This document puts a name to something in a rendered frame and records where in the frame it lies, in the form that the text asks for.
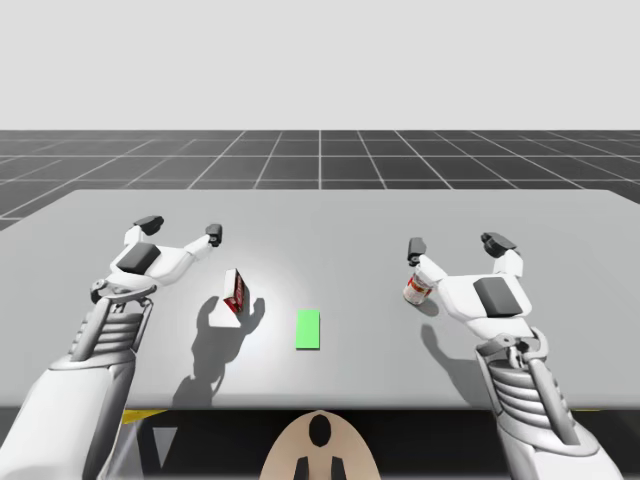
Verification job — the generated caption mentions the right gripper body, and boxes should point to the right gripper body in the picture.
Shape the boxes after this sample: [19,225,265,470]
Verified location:
[436,272,536,343]

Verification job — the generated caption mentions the green pad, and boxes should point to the green pad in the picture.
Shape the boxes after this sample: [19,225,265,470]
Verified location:
[295,309,322,351]

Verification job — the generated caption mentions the red and white can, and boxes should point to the red and white can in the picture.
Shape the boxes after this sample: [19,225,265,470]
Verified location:
[403,263,435,305]

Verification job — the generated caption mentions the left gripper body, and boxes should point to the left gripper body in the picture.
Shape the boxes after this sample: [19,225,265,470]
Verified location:
[107,240,191,288]

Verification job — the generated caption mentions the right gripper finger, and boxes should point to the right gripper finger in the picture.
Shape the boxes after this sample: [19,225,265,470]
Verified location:
[480,231,525,279]
[406,237,447,287]

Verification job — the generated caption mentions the tan robot part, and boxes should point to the tan robot part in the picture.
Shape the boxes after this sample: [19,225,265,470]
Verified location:
[259,409,382,480]

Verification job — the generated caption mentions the red and white carton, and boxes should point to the red and white carton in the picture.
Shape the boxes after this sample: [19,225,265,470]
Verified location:
[222,268,249,315]

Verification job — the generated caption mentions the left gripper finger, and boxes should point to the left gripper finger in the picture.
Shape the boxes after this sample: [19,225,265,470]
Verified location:
[123,215,165,246]
[181,223,224,263]

